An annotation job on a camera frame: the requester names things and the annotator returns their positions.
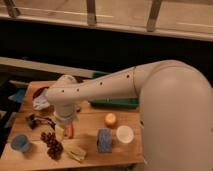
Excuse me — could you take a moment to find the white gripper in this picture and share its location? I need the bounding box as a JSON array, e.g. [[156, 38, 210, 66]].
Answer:
[[54, 110, 77, 142]]

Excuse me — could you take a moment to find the yellow banana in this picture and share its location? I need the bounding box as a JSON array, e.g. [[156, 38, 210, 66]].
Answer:
[[65, 145, 87, 162]]

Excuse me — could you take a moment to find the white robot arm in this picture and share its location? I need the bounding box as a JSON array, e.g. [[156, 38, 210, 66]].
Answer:
[[46, 60, 213, 171]]

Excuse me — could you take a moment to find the red sausage toy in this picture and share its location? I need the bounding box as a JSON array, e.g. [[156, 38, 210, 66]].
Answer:
[[66, 123, 73, 139]]

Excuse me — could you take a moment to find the dark grape bunch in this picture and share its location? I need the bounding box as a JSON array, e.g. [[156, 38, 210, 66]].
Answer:
[[40, 132, 63, 160]]

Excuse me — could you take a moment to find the white crumpled cloth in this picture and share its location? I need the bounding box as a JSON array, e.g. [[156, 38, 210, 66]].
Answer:
[[33, 96, 50, 111]]

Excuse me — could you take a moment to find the blue cup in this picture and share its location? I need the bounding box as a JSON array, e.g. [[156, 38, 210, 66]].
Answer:
[[11, 134, 32, 153]]

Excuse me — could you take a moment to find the red bowl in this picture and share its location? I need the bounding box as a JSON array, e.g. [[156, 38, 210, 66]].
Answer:
[[32, 86, 49, 99]]

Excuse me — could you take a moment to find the blue sponge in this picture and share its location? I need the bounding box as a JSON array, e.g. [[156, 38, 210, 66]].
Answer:
[[97, 129, 112, 153]]

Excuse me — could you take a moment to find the orange fruit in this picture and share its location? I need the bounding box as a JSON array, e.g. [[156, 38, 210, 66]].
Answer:
[[104, 113, 117, 127]]

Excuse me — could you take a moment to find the blue cloth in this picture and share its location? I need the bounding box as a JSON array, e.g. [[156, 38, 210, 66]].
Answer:
[[8, 89, 26, 103]]

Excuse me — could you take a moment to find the purple bowl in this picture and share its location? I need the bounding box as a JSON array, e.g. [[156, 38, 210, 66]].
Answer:
[[74, 76, 83, 83]]

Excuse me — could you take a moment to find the white cup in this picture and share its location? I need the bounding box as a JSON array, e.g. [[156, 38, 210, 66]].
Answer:
[[116, 125, 134, 144]]

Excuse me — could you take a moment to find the green plastic tray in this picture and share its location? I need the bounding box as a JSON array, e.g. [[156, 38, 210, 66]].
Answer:
[[90, 98, 139, 109]]

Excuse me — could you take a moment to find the black handled kitchen tool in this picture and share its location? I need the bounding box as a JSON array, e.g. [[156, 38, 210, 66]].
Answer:
[[26, 114, 55, 129]]

